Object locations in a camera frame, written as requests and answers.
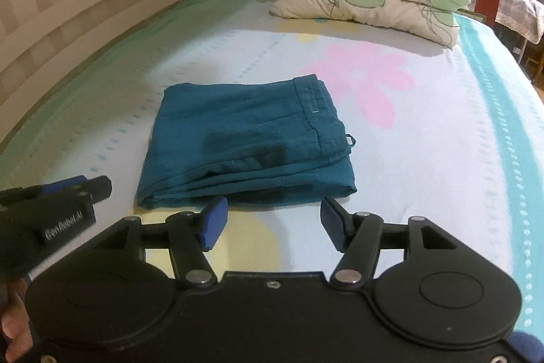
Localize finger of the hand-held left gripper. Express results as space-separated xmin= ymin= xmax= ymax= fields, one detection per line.
xmin=41 ymin=175 xmax=88 ymax=196
xmin=80 ymin=175 xmax=114 ymax=202

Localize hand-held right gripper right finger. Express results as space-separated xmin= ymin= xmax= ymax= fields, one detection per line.
xmin=320 ymin=196 xmax=458 ymax=290

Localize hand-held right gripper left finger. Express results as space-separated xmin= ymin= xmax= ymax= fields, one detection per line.
xmin=91 ymin=195 xmax=230 ymax=287

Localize teal pants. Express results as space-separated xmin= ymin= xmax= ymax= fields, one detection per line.
xmin=135 ymin=73 xmax=358 ymax=210

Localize person's left hand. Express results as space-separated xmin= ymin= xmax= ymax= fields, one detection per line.
xmin=0 ymin=278 xmax=35 ymax=362

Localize flower printed bedsheet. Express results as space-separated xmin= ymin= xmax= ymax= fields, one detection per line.
xmin=0 ymin=0 xmax=544 ymax=347

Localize person's blue clothing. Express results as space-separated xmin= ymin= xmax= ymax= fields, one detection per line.
xmin=508 ymin=330 xmax=541 ymax=363

